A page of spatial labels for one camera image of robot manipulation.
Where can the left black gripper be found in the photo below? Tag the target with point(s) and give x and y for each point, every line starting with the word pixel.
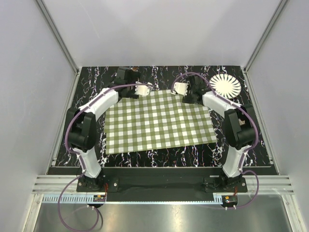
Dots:
pixel 134 77

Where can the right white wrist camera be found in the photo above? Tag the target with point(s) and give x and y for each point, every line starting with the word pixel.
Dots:
pixel 180 88

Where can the green checkered cloth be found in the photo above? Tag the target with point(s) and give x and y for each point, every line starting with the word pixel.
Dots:
pixel 159 120

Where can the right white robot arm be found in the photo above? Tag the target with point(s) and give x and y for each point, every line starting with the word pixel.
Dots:
pixel 240 126

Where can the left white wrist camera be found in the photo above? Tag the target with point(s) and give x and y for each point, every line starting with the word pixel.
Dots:
pixel 143 89

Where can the right aluminium frame post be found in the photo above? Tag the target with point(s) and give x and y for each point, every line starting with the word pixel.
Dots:
pixel 271 24

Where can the left aluminium frame post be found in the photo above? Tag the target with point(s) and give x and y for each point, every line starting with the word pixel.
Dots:
pixel 56 34

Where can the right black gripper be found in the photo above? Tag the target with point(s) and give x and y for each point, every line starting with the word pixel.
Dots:
pixel 188 99

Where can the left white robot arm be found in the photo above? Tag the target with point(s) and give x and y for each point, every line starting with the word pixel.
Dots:
pixel 80 135

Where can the white blue striped plate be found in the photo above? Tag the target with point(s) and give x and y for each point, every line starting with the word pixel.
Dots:
pixel 226 85

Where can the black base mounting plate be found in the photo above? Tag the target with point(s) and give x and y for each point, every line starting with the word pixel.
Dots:
pixel 157 180

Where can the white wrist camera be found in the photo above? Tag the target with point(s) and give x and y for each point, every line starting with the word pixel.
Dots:
pixel 143 89
pixel 180 88

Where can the aluminium front rail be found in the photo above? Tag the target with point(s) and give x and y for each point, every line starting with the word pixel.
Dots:
pixel 64 189

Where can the aluminium frame post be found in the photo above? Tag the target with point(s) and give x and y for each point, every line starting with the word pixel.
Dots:
pixel 56 34
pixel 271 24

